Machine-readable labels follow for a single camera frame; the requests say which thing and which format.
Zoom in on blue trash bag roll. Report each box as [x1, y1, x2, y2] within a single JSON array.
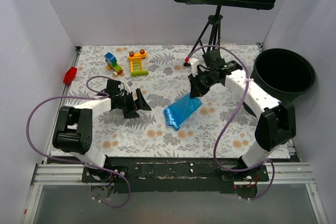
[[163, 93, 202, 131]]

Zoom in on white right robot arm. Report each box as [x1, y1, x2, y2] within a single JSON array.
[[184, 45, 296, 181]]

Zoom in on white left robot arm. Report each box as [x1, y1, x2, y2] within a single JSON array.
[[52, 78, 151, 182]]

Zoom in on black ribbed trash bin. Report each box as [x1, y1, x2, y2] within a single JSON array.
[[250, 48, 316, 103]]

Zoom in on floral patterned table mat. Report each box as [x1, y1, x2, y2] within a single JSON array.
[[66, 45, 257, 158]]

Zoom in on yellow toy block house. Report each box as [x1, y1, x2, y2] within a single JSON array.
[[128, 49, 149, 77]]

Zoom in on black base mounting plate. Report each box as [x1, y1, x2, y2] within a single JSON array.
[[81, 157, 271, 194]]

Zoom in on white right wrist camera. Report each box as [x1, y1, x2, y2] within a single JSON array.
[[183, 57, 200, 77]]

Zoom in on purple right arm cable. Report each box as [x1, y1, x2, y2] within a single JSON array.
[[187, 45, 276, 201]]

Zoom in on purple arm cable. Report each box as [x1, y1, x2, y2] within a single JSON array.
[[26, 76, 131, 208], [187, 45, 276, 201]]

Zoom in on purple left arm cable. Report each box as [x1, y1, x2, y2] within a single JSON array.
[[26, 76, 131, 208]]

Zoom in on red block on rail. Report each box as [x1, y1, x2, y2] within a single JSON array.
[[63, 67, 77, 85]]

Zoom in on aluminium frame rail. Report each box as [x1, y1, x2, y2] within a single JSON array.
[[22, 157, 328, 223]]

